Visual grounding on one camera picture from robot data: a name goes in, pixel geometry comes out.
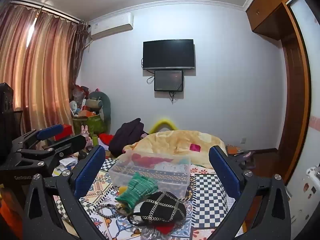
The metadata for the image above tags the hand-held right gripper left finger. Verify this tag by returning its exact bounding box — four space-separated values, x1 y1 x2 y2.
22 144 107 240

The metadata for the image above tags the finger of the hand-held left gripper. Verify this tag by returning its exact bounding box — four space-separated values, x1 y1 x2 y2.
16 134 87 173
11 124 64 153

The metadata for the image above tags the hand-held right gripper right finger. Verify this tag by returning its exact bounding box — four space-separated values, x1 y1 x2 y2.
208 145 292 240

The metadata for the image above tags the braided silver bracelet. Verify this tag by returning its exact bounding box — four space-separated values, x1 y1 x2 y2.
96 203 118 218

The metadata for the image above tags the yellow floral scrunchie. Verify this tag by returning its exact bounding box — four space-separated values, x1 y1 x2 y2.
115 185 133 216

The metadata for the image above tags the clear plastic storage box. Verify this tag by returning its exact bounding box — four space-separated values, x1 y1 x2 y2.
108 151 192 198

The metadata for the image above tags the green knitted cloth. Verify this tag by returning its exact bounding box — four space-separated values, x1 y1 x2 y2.
115 172 159 209

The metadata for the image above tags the black chain-trimmed bag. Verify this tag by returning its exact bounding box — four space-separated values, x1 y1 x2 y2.
127 191 187 227

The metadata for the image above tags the red cloth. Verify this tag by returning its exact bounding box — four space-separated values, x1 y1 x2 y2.
131 154 161 170
150 222 177 234

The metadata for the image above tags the shiny silver pouch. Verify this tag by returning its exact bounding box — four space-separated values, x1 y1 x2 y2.
140 229 163 240

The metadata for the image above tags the black chair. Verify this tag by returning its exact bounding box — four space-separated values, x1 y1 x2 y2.
12 107 24 137

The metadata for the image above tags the red box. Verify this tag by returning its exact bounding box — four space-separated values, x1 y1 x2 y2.
54 124 73 141

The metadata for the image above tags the pink bunny toy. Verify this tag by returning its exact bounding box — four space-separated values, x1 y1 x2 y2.
81 125 92 145

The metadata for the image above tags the orange notebook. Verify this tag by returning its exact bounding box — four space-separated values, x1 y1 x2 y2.
227 144 241 156

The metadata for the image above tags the purple grey bag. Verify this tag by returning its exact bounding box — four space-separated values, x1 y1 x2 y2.
237 151 254 166

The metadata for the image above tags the patterned bed sheet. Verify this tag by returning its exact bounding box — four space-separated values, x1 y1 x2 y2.
52 152 250 240

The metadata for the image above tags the green storage bin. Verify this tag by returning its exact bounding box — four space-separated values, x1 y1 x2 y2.
72 112 107 135

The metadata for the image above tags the pile of household clutter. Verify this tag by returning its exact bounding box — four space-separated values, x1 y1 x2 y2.
70 85 100 118

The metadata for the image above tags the dark purple clothing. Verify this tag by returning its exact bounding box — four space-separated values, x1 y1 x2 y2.
109 118 150 158

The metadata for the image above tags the grey green plush toy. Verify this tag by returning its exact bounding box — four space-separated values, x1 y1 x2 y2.
87 90 111 133

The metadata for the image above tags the yellow fleece blanket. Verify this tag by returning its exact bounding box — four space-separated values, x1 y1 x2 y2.
122 129 227 169

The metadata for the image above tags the pink striped curtain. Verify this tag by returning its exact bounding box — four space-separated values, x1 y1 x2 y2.
0 1 88 140

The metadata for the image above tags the yellow foam arch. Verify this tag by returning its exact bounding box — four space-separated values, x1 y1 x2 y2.
149 116 179 134

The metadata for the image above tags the white cabinet with stickers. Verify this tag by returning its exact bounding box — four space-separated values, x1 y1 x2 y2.
285 164 320 230

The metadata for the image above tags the orange printed bag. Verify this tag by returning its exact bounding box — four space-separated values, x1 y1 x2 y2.
0 184 25 233

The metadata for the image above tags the white air conditioner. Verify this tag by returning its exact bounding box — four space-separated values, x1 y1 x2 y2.
88 12 134 40

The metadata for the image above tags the wooden overhead cabinet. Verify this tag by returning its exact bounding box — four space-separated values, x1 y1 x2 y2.
245 0 299 40

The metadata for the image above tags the wooden door frame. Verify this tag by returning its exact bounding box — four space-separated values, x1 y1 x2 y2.
277 2 312 180

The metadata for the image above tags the small black wall monitor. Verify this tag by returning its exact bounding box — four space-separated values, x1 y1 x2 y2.
154 70 184 92

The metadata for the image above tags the curtain rail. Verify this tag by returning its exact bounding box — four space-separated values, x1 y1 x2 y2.
10 0 84 23

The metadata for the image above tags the large black wall television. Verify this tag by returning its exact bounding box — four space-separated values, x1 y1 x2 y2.
143 39 195 70

